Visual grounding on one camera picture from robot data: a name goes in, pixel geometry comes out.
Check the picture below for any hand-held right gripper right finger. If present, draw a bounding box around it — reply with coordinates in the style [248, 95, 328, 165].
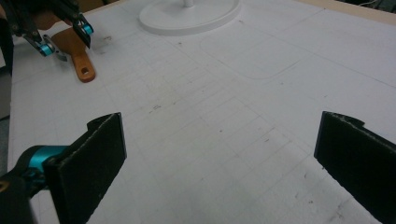
[313, 110, 396, 224]

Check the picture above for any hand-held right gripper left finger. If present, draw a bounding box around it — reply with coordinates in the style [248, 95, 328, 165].
[43, 111, 128, 224]

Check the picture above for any brown wooden rice paddle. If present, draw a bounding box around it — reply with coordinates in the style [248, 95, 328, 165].
[50, 27, 97, 84]

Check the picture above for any white utensil stand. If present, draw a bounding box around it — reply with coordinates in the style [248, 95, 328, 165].
[138, 0, 242, 36]

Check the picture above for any white grid mat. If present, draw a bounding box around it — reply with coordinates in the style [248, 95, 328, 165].
[7, 0, 396, 224]

